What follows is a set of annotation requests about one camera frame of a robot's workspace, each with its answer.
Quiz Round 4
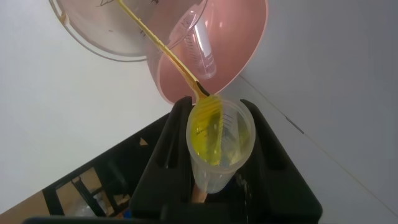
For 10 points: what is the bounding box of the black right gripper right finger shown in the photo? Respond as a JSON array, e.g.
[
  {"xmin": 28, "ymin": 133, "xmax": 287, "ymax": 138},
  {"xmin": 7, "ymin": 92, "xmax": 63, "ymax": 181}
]
[{"xmin": 239, "ymin": 98, "xmax": 323, "ymax": 224}]

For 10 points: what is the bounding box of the pink bowl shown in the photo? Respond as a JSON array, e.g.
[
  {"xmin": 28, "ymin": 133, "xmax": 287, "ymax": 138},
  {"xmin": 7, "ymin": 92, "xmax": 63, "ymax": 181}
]
[{"xmin": 154, "ymin": 0, "xmax": 269, "ymax": 106}]

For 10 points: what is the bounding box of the clear plastic beaker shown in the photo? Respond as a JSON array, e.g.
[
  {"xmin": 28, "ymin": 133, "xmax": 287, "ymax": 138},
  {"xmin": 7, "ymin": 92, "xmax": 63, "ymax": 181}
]
[{"xmin": 48, "ymin": 0, "xmax": 208, "ymax": 94}]

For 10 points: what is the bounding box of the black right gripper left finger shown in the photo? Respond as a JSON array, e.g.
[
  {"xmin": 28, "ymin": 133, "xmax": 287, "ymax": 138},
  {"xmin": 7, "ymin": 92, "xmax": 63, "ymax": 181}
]
[{"xmin": 129, "ymin": 95, "xmax": 193, "ymax": 224}]

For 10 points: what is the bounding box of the test tube with yellow pigment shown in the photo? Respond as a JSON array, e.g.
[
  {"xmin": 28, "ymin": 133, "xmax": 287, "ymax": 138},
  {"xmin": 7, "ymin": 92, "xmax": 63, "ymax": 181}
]
[{"xmin": 185, "ymin": 95, "xmax": 257, "ymax": 194}]

